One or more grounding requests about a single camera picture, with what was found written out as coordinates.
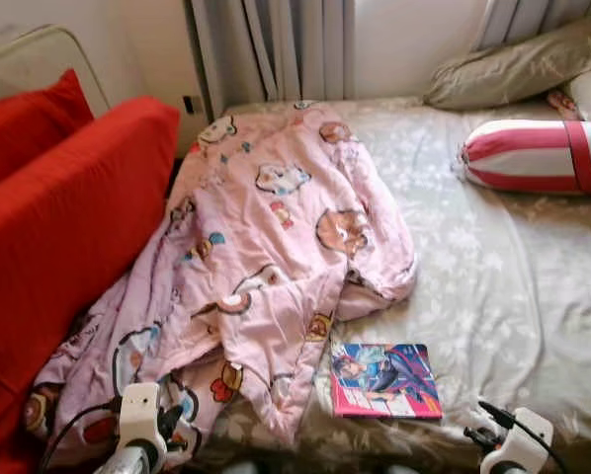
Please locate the pink cartoon bear quilt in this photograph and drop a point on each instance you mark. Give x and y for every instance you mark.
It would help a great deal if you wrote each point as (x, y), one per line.
(276, 247)

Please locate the silver right robot leg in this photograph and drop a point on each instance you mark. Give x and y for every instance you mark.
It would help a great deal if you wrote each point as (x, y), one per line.
(399, 469)

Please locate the colourful comic book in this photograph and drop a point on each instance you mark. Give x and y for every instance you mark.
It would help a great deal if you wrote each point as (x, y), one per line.
(384, 380)

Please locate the large red cushion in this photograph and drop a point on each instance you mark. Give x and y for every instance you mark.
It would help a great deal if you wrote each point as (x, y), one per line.
(58, 247)

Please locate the red white blue bolster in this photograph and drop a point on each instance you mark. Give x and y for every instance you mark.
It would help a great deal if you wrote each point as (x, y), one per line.
(523, 158)

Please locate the small red cushion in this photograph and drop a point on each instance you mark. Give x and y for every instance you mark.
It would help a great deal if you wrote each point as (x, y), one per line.
(24, 128)

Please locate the olive floral pillow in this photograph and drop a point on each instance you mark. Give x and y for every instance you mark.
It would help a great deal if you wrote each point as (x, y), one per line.
(523, 69)

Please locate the grey pleated curtain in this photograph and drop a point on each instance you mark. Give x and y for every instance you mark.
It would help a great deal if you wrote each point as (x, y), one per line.
(276, 49)
(533, 18)

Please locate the beige padded cushion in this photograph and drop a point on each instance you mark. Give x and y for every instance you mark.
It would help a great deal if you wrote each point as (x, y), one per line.
(29, 59)

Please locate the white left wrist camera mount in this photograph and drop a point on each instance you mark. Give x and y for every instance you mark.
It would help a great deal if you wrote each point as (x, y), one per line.
(140, 415)

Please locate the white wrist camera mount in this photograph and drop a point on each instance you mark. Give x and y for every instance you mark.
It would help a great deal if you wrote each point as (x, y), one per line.
(140, 415)
(528, 439)

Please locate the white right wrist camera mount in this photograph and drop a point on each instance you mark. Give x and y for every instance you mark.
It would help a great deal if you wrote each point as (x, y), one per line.
(528, 439)

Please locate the black wall socket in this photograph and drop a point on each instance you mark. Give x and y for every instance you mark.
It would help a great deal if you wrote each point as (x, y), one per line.
(191, 104)

